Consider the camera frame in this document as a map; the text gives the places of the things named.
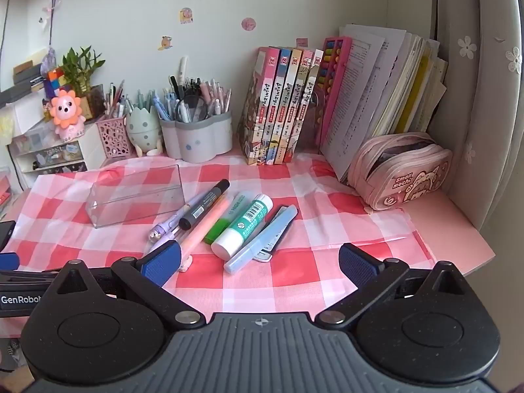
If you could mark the purple clear barrel pen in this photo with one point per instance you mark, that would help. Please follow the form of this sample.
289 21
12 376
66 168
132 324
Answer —
172 221

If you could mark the green white glue stick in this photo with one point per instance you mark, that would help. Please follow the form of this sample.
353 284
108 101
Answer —
241 227

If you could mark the pink abacus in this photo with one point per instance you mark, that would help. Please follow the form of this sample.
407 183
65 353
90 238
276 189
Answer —
333 73

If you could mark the white floral curtain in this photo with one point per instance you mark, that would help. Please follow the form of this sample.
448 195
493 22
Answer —
483 90

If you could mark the black marker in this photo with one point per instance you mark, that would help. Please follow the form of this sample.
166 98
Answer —
202 206

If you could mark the pink highlighter with orange cap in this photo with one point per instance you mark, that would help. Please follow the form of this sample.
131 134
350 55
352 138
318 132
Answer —
200 233

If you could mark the green egg-shaped pen holder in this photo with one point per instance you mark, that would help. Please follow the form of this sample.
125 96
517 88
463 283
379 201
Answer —
143 131

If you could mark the clear lidded storage box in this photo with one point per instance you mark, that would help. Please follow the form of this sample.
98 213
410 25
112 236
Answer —
28 137

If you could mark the small pink wall sticker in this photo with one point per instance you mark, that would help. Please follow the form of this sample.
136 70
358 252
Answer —
301 42

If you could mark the grey flower-shaped pen holder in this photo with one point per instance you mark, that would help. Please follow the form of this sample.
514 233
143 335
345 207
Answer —
196 139

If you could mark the pink lion toy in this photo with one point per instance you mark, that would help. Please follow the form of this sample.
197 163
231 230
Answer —
65 110

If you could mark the bunch of pencils and pens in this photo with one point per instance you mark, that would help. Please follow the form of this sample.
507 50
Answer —
114 100

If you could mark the bunch of blue white pens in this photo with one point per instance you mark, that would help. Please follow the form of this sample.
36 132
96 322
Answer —
217 94

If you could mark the clear plastic box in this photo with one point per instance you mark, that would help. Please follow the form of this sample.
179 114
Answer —
135 208

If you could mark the stack of printed paper booklets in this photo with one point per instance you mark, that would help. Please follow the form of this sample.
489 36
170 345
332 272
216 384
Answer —
368 90

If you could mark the pink lattice pen holder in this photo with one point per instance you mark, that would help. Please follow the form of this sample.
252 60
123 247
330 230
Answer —
112 139

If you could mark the bunch of teal gel pens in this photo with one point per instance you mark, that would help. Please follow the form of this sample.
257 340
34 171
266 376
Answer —
139 100

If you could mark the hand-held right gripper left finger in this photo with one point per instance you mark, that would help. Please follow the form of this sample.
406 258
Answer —
161 260

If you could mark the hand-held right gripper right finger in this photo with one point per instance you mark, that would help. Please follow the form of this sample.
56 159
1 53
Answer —
360 264

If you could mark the colourful block toy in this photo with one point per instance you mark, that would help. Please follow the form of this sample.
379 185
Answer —
53 82

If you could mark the pink cartoon pencil case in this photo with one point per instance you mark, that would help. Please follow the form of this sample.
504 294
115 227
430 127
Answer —
409 180

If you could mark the white desktop drawer organizer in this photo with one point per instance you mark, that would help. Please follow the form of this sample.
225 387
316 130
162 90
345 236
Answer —
90 147

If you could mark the paperback comic book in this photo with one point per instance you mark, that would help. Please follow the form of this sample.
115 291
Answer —
311 90
278 118
301 102
266 110
288 118

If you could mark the light blue marker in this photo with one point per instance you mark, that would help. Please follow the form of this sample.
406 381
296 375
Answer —
262 241

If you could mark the round pink wall sticker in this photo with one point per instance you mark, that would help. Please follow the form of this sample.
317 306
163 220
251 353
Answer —
248 23

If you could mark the green highlighter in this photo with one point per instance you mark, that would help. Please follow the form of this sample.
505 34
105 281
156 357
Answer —
217 229

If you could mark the purple cartoon print pen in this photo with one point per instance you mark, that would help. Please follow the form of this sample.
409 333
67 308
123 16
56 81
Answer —
161 242

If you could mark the purple hanging charm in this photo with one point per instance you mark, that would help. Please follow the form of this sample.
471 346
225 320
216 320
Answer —
51 55

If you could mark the red white checked tablecloth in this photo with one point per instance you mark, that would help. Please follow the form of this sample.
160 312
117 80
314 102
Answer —
254 290

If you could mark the black rimmed magnifying glass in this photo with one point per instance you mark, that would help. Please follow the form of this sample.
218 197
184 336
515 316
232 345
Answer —
191 107

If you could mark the lucky bamboo plant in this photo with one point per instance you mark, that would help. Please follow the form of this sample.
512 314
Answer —
80 67

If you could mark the cartoon girl wall sticker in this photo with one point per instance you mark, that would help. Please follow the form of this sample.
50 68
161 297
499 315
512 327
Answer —
185 15

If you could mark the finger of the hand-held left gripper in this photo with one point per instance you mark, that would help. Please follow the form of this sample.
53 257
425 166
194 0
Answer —
8 260
5 231

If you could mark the stack of dark grey boxes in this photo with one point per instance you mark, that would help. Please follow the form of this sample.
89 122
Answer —
20 86

